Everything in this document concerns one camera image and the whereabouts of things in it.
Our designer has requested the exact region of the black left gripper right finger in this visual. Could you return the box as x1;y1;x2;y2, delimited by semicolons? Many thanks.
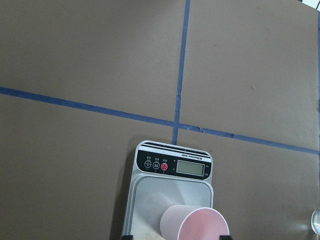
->
219;235;233;240

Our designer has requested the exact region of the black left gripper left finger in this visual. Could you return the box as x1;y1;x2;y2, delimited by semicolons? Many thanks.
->
121;235;133;240

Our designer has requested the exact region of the pink paper cup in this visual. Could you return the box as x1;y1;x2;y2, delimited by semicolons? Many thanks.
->
160;205;230;240

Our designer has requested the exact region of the glass sauce bottle steel cap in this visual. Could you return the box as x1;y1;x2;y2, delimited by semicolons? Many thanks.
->
310;208;320;236

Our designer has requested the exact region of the silver digital kitchen scale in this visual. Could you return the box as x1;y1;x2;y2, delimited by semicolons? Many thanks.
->
121;140;214;240

